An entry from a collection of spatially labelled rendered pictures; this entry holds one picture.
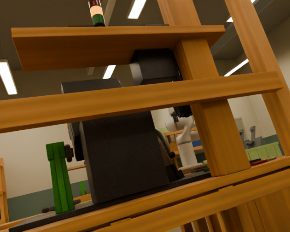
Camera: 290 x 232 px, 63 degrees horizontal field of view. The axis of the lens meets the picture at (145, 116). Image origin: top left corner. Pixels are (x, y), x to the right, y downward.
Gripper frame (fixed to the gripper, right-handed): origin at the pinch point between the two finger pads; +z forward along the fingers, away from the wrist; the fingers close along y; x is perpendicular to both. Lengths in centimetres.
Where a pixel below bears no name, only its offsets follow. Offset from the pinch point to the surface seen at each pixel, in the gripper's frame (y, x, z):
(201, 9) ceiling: 264, -302, -330
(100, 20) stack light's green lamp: -72, 61, -32
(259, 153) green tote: -3, -62, 39
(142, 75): -67, 46, -7
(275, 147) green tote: -6, -77, 38
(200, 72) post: -74, 22, -2
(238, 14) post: -71, -16, -36
